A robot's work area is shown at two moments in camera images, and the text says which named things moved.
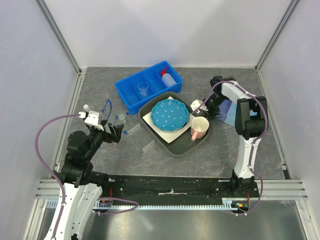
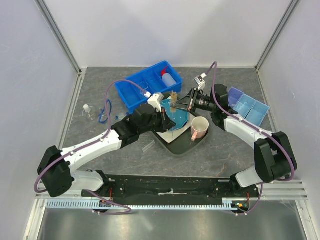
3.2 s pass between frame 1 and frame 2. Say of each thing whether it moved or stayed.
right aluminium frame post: stayed
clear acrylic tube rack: stayed
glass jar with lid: stayed
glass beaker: stayed
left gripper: moved
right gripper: moved
